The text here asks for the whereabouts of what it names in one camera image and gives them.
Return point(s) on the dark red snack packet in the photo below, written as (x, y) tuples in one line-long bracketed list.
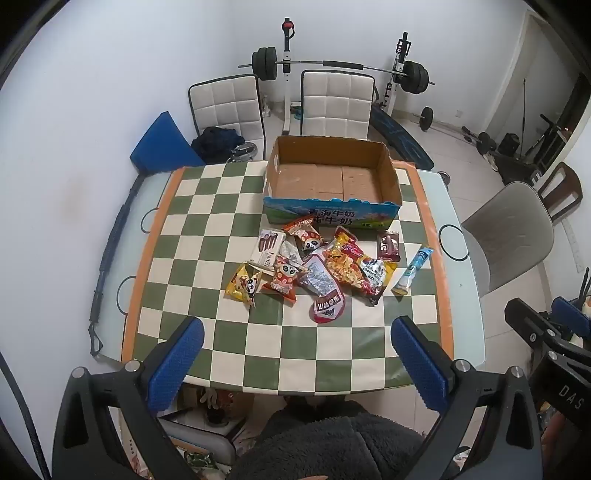
[(388, 244)]

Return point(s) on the white biscuit stick box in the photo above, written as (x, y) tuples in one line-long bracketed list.
[(268, 247)]

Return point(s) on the green white checkered tablecloth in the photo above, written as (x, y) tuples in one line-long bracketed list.
[(207, 277)]

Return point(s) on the blue foam mat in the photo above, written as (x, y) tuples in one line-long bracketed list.
[(159, 145)]

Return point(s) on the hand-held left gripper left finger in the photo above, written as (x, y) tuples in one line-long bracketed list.
[(178, 364)]

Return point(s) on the large yellow noodle packet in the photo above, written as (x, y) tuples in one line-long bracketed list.
[(360, 272)]

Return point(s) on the clear small snack packet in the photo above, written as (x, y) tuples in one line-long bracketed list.
[(291, 251)]

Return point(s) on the red white chicken feet packet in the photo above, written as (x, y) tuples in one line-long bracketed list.
[(323, 295)]

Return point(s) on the orange panda snack packet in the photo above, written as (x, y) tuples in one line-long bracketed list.
[(284, 279), (309, 237)]

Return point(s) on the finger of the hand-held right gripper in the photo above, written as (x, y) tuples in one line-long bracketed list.
[(570, 307), (526, 318)]

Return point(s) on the long barbell with black plates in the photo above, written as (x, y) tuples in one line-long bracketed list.
[(323, 63)]

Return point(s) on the grey chair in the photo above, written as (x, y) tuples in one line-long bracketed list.
[(512, 221)]

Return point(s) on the dark blue weight bench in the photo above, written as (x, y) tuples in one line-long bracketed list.
[(401, 138)]

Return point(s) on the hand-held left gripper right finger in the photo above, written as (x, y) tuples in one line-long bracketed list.
[(420, 364)]

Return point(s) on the cardboard box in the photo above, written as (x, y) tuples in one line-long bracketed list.
[(332, 184)]

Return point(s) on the dark bag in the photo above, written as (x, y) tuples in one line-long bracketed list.
[(217, 141)]

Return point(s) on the white padded chair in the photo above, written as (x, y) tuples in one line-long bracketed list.
[(337, 101), (226, 104)]

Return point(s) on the blue white long packet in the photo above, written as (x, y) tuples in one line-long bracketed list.
[(413, 270)]

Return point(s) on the round metal object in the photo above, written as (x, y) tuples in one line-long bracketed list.
[(242, 151)]

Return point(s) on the black speaker box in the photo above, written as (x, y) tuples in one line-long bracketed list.
[(510, 144)]

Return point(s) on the person's dark fleece clothing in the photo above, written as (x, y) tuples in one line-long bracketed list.
[(323, 443)]

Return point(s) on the brown wooden chair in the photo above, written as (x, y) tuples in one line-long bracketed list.
[(561, 184)]

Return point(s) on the yellow panda snack packet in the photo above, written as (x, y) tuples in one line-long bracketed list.
[(242, 284)]

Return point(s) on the small barbell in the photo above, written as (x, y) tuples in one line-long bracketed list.
[(427, 118)]

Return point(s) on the black exercise machine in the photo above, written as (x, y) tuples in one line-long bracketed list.
[(549, 138)]

